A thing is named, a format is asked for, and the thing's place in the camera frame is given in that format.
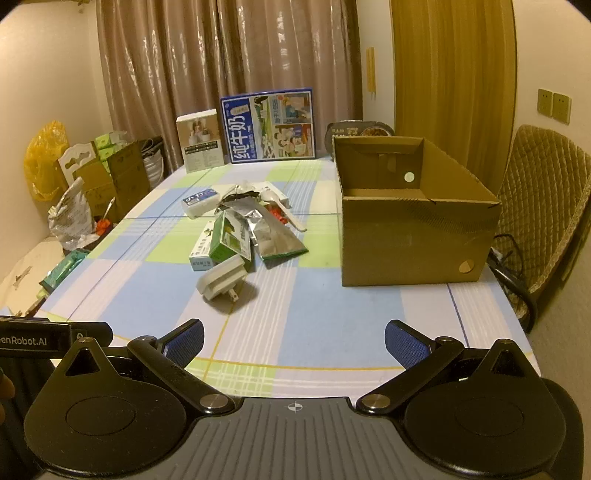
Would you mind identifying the yellow plastic bag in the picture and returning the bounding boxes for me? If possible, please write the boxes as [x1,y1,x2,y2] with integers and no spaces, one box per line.
[24,121,71,202]

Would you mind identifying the blue and white tissue pack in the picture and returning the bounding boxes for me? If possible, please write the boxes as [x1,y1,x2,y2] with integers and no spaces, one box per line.
[181,188,221,217]

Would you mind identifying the green medicine box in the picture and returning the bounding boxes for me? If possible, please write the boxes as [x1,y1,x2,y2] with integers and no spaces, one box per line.
[209,211,252,262]

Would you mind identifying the small white box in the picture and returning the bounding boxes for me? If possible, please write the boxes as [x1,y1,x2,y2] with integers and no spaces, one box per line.
[253,181,291,208]

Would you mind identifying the green wipes packet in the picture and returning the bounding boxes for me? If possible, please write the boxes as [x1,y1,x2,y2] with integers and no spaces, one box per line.
[39,249,91,292]

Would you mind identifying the brown cardboard carton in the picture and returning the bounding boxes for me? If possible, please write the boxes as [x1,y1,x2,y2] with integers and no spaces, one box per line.
[106,141,151,212]
[74,161,117,220]

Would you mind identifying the stack of green boxes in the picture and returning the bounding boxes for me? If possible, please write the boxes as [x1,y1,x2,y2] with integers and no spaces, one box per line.
[93,131,128,160]

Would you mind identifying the silver foil pouch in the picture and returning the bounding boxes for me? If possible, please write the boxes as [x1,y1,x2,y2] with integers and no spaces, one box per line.
[247,198,309,270]

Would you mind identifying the blue milk carton box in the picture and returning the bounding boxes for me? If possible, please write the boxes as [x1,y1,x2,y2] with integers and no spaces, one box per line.
[220,88,317,165]

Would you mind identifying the brown cardboard box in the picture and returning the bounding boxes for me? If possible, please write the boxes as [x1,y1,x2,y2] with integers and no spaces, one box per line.
[332,135,502,288]

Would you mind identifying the black cables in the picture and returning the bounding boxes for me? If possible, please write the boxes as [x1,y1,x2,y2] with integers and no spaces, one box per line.
[488,233,539,334]

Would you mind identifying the chair with quilted cover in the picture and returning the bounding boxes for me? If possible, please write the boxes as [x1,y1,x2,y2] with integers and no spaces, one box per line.
[489,124,591,334]

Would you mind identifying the white plastic bag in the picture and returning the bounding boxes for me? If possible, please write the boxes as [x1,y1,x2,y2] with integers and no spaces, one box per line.
[48,178,100,251]

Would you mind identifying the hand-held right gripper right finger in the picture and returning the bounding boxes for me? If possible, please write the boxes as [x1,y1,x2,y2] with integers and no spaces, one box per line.
[356,319,541,415]

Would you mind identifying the white cardboard cutout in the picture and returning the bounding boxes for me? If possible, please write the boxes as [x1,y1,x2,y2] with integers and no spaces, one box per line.
[57,141,100,185]

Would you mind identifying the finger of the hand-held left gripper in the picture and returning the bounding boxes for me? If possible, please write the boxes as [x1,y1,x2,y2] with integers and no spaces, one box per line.
[69,322,114,348]

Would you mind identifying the white medicine box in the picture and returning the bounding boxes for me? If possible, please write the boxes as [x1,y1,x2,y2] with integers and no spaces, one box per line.
[189,220,218,273]

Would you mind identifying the desktop with checked tablecloth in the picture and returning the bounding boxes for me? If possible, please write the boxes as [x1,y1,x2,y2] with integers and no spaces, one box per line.
[0,159,539,402]

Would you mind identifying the wooden door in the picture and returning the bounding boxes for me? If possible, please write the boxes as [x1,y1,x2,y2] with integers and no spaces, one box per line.
[390,0,516,155]

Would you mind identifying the white box with photo print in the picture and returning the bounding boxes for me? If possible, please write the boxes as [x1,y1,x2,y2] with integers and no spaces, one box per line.
[177,109,226,174]

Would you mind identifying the silver shopping bag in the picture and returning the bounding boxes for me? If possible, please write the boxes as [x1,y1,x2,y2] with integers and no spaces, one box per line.
[142,137,168,190]

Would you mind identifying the white charger plug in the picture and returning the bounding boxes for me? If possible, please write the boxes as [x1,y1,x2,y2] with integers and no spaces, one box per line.
[196,255,246,304]

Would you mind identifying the white plastic spoon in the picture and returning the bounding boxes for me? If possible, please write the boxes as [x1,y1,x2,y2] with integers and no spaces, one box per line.
[259,187,308,232]

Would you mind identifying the person's left hand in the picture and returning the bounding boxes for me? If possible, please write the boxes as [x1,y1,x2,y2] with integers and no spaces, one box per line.
[0,371,16,425]

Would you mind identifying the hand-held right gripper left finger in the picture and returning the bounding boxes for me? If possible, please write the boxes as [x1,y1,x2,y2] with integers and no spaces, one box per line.
[53,318,236,415]

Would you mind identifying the red handled screwdriver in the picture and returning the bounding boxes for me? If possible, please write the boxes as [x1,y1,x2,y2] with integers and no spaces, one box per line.
[95,198,116,232]

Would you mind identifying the brown shiny curtain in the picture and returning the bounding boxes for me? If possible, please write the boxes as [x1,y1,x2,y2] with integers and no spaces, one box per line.
[95,0,363,171]

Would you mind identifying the black instant rice bowl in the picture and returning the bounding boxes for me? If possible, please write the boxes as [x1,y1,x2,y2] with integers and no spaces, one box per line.
[326,119,396,162]

